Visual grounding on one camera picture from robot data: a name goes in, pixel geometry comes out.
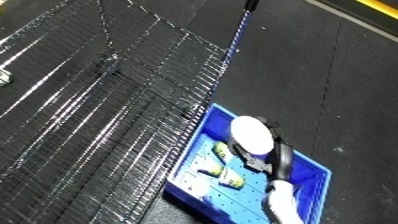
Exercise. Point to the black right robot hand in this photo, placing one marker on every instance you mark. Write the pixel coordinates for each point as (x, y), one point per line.
(283, 160)

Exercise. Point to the pale right robot arm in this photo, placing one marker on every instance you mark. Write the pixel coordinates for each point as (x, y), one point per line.
(283, 203)

